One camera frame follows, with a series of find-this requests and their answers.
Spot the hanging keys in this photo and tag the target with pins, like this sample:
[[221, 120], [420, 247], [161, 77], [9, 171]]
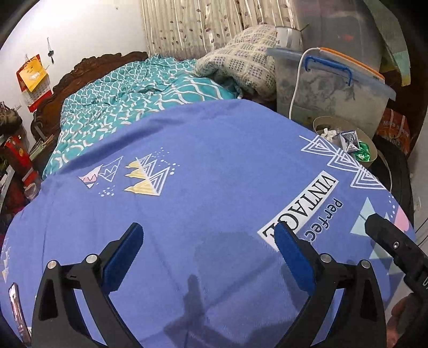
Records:
[[50, 53]]

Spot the red gift box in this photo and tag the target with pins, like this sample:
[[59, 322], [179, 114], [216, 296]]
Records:
[[16, 150]]

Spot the orange rimmed lid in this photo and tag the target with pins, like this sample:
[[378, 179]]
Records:
[[354, 62]]

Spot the black bag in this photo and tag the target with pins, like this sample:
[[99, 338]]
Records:
[[398, 180]]

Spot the white mug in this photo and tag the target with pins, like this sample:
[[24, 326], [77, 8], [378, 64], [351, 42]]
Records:
[[287, 36]]

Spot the red yellow wall calendar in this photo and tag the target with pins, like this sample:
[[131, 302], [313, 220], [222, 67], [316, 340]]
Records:
[[31, 73]]

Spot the large translucent storage box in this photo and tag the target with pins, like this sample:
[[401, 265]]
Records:
[[334, 33]]

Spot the green wrapper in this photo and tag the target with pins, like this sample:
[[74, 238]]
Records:
[[366, 152]]

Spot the smartphone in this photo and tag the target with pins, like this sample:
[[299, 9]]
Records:
[[18, 311]]

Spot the leaf patterned curtain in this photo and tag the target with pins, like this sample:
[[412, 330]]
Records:
[[200, 26]]

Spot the blue printed blanket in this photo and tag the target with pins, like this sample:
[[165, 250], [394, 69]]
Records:
[[200, 174]]

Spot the grey green cloth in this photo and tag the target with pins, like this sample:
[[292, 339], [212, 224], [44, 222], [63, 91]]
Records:
[[391, 40]]

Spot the person's right hand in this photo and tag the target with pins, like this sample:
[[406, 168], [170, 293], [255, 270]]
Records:
[[403, 314]]

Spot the crushed grey carton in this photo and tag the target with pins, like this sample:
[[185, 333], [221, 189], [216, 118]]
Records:
[[349, 140]]

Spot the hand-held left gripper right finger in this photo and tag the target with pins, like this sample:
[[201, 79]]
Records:
[[294, 257]]

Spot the carved wooden headboard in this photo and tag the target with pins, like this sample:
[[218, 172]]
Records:
[[83, 67]]

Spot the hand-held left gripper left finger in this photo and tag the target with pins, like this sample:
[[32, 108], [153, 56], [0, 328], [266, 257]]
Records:
[[123, 254]]

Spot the white tissue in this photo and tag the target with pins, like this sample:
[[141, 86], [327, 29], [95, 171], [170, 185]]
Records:
[[327, 134]]

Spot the orange shopping bag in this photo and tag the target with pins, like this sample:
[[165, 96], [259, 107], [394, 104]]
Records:
[[394, 127]]

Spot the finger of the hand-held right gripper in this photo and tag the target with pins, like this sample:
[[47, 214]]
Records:
[[394, 246]]

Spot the beige round waste bin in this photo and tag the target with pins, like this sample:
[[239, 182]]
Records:
[[367, 165]]

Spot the translucent storage box blue lid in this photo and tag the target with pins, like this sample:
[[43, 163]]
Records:
[[327, 97]]

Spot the teal patterned bed cover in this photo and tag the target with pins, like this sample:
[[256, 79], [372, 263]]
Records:
[[127, 93]]

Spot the checkered folded quilt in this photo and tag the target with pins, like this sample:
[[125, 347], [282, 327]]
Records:
[[240, 60]]

